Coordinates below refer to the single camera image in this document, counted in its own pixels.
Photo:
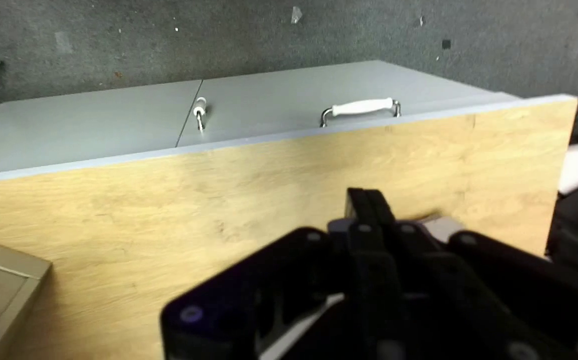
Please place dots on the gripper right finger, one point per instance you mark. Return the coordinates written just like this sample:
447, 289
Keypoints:
488, 300

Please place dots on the wood and grey file cabinet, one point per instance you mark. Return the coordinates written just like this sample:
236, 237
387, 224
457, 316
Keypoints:
169, 210

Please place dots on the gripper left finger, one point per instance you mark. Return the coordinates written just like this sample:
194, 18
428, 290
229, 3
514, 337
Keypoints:
288, 280

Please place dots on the grey drawer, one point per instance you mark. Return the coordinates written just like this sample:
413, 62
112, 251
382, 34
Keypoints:
84, 125
279, 107

